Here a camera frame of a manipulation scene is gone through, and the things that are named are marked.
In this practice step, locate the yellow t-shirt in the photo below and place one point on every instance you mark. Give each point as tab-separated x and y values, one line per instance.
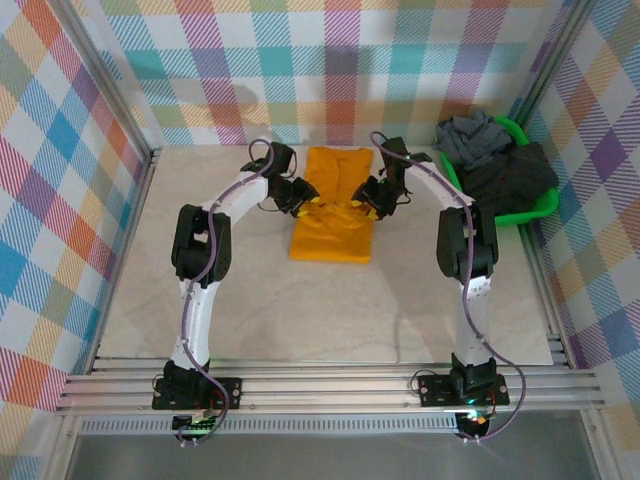
330	240

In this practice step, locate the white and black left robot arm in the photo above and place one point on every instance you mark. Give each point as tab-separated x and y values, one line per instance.
202	325

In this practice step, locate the grey t-shirt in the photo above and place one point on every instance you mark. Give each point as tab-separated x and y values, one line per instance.
465	140

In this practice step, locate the black t-shirt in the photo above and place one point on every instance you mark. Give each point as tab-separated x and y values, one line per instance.
515	175

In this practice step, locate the green plastic bin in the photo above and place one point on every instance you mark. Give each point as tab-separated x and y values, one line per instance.
530	215

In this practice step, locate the aluminium mounting rails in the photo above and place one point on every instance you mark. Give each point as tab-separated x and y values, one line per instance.
325	395

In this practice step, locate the black controller board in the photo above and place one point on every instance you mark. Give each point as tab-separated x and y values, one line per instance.
475	422
195	425

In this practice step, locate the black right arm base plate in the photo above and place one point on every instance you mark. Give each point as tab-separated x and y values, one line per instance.
435	392

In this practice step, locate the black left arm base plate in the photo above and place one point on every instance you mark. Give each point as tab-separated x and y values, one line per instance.
227	392

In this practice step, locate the aluminium frame post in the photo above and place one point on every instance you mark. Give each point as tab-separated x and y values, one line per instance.
100	70
555	60

